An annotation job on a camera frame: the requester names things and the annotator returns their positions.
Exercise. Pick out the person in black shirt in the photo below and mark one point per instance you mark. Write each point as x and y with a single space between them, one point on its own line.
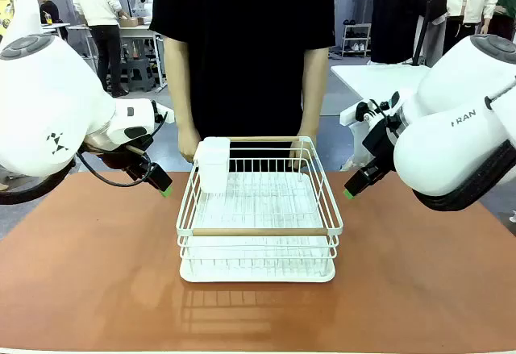
246 47

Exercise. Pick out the white side table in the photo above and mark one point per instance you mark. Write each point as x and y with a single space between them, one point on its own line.
375 84

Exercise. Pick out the grey plastic step stool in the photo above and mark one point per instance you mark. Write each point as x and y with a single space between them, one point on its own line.
139 73

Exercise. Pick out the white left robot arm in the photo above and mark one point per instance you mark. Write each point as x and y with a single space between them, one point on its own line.
48 88

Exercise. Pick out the seated person in black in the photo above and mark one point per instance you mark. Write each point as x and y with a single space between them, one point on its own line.
48 9

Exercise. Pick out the hanging black coat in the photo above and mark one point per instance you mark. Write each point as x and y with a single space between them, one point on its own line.
397 11

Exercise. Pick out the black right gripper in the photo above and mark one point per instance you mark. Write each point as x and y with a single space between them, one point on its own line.
381 140

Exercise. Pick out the person's left forearm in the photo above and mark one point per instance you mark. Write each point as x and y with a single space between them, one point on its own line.
315 88

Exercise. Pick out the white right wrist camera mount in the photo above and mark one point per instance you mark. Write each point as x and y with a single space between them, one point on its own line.
350 114

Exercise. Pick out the white background work table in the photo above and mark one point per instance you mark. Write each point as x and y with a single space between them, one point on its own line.
141 33

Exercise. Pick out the person in white sweater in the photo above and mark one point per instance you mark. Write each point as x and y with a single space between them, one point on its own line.
96 3

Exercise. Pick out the white plastic utensil holder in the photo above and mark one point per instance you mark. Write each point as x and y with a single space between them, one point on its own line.
213 164

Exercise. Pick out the white shoe rack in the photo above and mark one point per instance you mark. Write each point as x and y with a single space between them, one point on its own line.
356 41

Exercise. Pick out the black stand pole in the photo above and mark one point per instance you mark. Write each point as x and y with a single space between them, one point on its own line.
425 19

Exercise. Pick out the person's left hand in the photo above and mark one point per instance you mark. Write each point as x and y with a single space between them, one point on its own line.
308 134

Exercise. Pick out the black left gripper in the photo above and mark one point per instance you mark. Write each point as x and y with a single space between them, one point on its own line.
123 160

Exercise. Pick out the brown cardboard box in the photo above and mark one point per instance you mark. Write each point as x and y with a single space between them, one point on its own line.
131 22

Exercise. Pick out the person's right hand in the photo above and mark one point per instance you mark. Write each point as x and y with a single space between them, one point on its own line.
187 144

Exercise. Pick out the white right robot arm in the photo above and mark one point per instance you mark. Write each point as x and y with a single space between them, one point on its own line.
443 148

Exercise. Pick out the person's right forearm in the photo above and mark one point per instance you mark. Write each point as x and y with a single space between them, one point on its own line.
179 88

